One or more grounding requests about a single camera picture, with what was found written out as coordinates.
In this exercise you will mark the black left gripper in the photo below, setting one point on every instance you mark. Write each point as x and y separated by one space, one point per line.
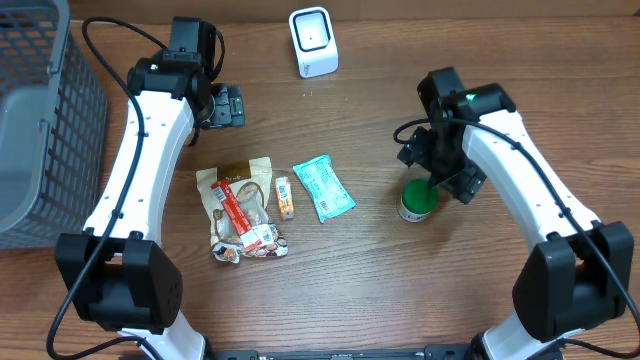
228 107

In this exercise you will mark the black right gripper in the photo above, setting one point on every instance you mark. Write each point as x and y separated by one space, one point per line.
445 167

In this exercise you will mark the green bottle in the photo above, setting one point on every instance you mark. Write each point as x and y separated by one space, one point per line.
417 200

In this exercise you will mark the brown nut snack pouch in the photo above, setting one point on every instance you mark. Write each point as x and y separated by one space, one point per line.
250 182

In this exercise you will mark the orange snack packet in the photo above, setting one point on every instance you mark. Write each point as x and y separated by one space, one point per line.
285 198

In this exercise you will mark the teal tissue pack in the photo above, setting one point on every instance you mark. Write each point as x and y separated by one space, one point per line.
327 193

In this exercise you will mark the red snack bar wrapper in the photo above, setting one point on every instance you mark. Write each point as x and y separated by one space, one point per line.
248 237

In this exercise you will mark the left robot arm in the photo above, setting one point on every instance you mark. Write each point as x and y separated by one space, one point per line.
115 270

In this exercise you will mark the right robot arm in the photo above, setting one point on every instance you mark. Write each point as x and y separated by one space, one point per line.
576 276

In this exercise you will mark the white barcode scanner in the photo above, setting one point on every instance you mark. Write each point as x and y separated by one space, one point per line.
314 41

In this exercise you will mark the grey plastic mesh basket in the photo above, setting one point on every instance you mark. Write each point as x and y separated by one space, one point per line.
54 117

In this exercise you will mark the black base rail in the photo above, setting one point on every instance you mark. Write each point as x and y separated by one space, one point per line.
345 355

